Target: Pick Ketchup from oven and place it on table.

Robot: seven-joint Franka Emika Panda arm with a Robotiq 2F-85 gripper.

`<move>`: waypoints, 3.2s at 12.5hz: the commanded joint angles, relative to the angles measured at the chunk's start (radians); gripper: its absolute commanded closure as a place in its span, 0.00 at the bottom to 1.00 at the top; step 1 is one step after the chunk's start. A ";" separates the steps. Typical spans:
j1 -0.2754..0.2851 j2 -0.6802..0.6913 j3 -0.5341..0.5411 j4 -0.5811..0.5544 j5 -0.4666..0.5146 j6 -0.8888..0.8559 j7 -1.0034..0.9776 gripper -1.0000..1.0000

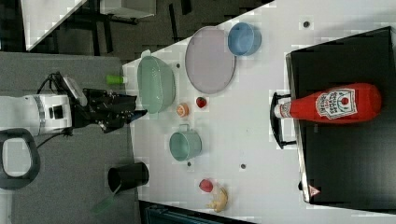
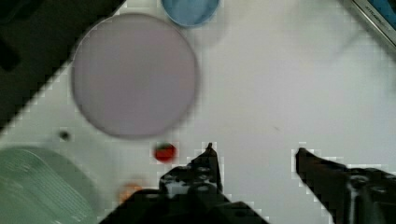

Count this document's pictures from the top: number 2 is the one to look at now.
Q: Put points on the orange toy fruit half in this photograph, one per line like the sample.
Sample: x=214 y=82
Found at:
x=127 y=191

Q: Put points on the green colander bowl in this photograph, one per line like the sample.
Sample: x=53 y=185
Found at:
x=39 y=186

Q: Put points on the blue bowl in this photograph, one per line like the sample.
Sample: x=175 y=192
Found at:
x=190 y=13

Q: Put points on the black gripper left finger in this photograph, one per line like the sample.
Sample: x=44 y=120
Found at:
x=204 y=169

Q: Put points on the lilac round plate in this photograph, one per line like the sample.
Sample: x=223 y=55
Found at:
x=134 y=76

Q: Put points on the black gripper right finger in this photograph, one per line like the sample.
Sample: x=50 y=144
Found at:
x=350 y=195

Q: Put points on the red toy strawberry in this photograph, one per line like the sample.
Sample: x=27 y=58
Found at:
x=165 y=152

